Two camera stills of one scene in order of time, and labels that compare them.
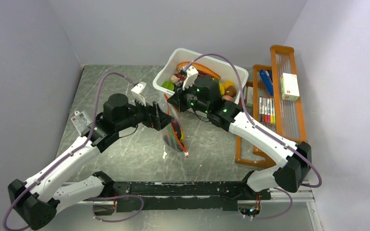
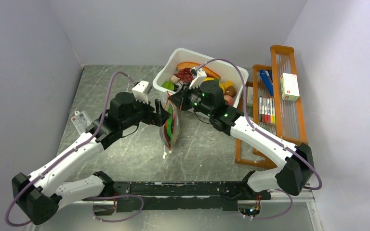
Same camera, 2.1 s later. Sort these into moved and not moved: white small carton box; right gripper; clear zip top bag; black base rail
Moved: clear zip top bag
Not moved: right gripper; white small carton box; black base rail
